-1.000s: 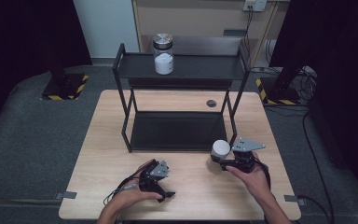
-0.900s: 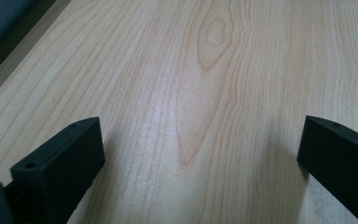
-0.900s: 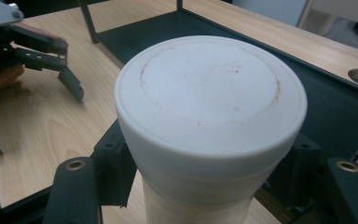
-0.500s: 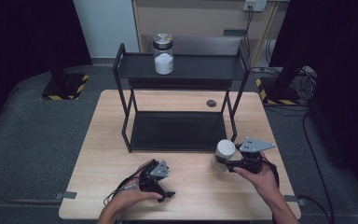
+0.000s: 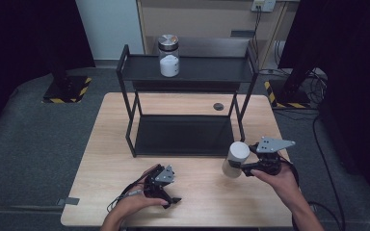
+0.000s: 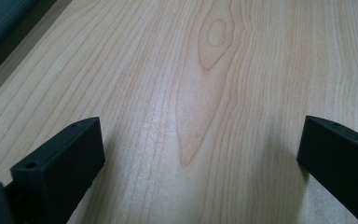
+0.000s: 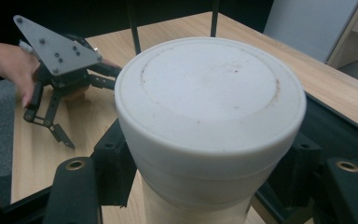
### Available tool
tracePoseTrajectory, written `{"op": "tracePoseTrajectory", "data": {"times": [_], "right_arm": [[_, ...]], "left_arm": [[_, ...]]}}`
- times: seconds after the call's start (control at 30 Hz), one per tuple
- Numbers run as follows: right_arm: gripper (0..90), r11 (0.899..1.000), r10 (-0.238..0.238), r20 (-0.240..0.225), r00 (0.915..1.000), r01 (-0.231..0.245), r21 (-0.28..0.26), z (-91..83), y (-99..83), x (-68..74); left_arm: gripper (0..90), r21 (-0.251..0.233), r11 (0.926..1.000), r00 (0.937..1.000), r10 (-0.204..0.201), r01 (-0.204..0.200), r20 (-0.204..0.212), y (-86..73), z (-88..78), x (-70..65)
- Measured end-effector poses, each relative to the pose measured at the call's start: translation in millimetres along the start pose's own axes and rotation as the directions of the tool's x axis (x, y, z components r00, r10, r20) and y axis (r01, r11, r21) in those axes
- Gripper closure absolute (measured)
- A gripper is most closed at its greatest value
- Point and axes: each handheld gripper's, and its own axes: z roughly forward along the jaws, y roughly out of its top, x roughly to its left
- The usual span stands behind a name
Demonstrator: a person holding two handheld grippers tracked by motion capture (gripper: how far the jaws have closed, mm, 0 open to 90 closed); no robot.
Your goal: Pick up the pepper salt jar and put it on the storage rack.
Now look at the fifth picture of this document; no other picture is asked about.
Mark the grey table edge bracket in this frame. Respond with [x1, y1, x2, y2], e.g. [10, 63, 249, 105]
[56, 196, 81, 207]

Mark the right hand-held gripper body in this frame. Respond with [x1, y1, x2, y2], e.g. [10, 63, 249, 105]
[252, 137, 297, 176]

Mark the black stand with striped base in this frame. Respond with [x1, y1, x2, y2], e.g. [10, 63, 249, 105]
[41, 47, 93, 105]
[263, 54, 311, 110]

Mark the black metal two-tier shelf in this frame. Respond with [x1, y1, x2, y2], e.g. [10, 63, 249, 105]
[116, 43, 259, 159]

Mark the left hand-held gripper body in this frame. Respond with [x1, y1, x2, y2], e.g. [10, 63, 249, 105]
[144, 165, 176, 200]

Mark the person's left hand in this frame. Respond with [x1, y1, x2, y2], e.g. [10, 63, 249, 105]
[108, 163, 171, 223]

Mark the long black floor cable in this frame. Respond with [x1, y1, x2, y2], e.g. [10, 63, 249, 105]
[306, 114, 347, 231]

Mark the left hand-held gripper cable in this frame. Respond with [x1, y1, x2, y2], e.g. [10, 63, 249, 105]
[106, 181, 146, 214]

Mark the white wall power outlet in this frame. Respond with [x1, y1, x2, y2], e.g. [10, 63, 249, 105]
[251, 0, 277, 13]

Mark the tangle of floor cables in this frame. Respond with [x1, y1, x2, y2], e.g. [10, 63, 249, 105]
[259, 66, 330, 106]

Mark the black curtain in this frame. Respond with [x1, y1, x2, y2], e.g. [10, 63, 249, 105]
[0, 0, 96, 146]
[277, 0, 370, 201]

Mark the person's right hand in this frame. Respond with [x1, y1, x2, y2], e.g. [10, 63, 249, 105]
[250, 156, 302, 207]

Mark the black outlet power cable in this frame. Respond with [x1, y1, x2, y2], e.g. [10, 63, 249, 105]
[251, 5, 263, 64]

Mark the glass jar with metal lid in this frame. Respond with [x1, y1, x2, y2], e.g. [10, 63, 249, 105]
[157, 34, 181, 78]

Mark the white cylindrical canister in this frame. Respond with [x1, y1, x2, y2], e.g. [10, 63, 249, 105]
[222, 141, 251, 179]

